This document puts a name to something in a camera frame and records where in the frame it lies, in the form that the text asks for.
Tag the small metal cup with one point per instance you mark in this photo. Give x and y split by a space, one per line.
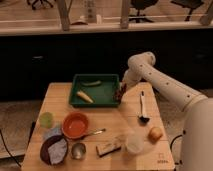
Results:
78 151

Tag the wooden block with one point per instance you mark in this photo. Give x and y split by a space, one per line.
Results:
108 147

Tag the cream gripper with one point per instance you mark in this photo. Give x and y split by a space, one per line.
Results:
124 87

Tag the green plastic tray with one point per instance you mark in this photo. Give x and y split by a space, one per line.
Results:
102 95

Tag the office chair middle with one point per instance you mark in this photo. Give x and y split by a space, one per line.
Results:
141 5

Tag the dark grape bunch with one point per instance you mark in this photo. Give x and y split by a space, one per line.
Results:
118 95

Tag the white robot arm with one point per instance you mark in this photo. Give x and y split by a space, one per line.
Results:
197 142

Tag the orange bowl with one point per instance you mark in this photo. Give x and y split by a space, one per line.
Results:
75 125

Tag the white cup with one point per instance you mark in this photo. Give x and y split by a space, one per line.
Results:
134 143

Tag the grey blue cloth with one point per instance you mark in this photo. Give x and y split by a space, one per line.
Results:
57 152

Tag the office chair left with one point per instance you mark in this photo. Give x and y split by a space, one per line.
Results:
35 3

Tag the green cup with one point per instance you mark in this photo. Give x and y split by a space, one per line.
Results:
46 120

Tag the green cucumber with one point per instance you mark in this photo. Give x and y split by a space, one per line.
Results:
89 84

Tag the office chair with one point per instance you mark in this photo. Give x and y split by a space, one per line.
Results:
141 5
190 4
35 3

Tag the metal spoon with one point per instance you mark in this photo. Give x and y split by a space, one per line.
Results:
94 133

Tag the office chair right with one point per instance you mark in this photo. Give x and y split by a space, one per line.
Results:
190 4

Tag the light blue cloth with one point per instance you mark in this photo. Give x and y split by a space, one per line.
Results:
52 132

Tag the dark purple bowl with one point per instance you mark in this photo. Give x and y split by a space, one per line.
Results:
44 155

